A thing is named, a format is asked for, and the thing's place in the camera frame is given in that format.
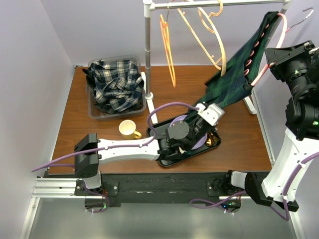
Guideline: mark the yellow mug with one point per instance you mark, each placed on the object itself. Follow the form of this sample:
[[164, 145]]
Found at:
[[127, 129]]

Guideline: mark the green plaid skirt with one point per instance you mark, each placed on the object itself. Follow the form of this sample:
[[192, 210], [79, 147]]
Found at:
[[242, 68]]

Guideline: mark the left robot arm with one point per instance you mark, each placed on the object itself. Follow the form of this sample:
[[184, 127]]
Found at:
[[91, 152]]

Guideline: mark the cream paper cup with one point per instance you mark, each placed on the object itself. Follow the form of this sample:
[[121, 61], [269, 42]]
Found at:
[[181, 150]]

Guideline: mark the aluminium frame rail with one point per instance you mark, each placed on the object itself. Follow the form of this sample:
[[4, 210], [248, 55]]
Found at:
[[49, 186]]

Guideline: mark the clear plastic bin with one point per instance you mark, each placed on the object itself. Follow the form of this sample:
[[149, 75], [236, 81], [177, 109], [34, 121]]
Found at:
[[95, 113]]

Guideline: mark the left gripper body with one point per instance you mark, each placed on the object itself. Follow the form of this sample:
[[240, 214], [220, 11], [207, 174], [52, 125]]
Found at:
[[199, 130]]

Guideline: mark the black mounting base plate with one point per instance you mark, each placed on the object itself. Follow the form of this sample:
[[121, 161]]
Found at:
[[165, 188]]

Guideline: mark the navy white plaid skirt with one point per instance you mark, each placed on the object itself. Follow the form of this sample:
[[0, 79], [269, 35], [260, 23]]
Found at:
[[116, 86]]

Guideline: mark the orange plastic hanger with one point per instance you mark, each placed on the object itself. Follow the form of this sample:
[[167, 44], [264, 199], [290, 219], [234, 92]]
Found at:
[[166, 42]]

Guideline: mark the purple plate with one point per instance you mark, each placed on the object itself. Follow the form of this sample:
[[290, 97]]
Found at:
[[201, 142]]

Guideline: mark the gold spoon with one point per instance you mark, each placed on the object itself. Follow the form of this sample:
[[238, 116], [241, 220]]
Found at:
[[213, 139]]

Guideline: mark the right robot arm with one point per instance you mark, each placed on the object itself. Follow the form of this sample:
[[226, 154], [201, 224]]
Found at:
[[300, 146]]

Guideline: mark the black tray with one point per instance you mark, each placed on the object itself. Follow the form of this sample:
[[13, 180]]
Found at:
[[170, 138]]

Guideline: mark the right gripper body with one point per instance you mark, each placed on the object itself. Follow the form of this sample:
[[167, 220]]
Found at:
[[295, 66]]

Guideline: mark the white metal clothes rack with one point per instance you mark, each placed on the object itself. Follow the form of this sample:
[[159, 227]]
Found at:
[[150, 6]]

